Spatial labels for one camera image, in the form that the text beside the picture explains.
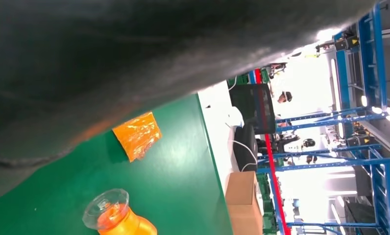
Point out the green table mat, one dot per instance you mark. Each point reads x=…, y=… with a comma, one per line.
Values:
x=169, y=181

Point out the person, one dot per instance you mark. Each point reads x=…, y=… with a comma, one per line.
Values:
x=285, y=97

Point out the red bar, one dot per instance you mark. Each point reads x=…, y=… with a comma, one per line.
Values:
x=273, y=168

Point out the black office chair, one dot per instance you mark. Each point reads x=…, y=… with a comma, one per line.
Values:
x=253, y=107

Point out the small white box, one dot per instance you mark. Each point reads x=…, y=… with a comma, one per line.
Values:
x=236, y=116

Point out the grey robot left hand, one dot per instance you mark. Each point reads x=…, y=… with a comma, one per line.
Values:
x=117, y=48

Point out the cardboard box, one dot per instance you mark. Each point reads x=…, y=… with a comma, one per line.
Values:
x=243, y=201

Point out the yellow tape patch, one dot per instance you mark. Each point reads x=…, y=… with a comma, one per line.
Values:
x=138, y=136

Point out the black zipper case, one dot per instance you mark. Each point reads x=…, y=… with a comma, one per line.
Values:
x=245, y=149

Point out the orange detergent bottle clear cap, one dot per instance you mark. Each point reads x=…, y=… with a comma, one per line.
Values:
x=130, y=225

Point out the blue metal rack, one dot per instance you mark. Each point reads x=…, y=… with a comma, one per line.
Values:
x=376, y=65

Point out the green plastic crate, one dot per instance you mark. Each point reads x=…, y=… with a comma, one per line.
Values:
x=266, y=207

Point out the white table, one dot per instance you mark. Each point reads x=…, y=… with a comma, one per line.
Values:
x=217, y=146

